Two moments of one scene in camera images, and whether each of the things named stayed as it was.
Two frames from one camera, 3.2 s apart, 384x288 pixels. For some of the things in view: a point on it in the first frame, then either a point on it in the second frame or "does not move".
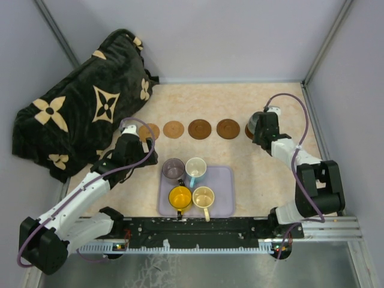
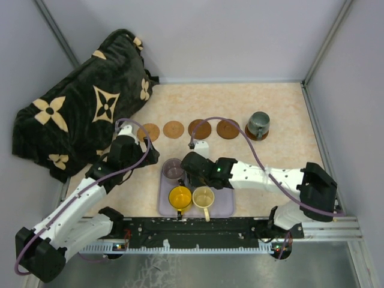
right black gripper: (256, 138) → (194, 182)
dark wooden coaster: (248, 132) does not move
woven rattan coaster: (144, 132) does not move
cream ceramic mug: (203, 197) does not move
